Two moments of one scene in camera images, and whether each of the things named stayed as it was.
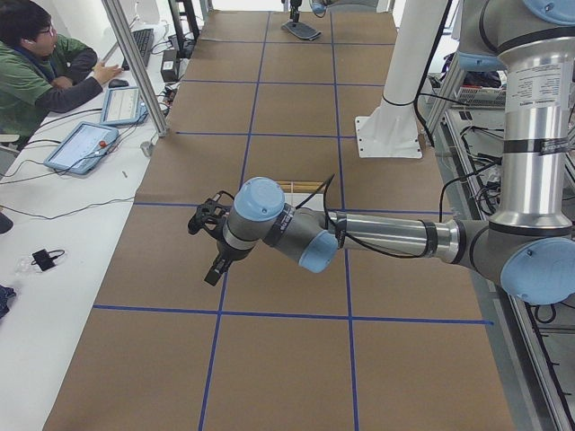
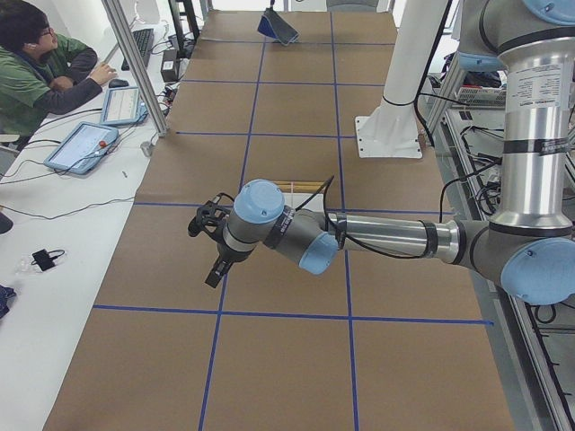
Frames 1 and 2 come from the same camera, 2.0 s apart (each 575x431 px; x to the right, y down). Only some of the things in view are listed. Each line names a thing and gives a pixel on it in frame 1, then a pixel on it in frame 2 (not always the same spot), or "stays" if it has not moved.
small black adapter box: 45,259 stays
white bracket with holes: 391,128 stays
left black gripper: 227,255 stays
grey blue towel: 302,30 -> 272,24
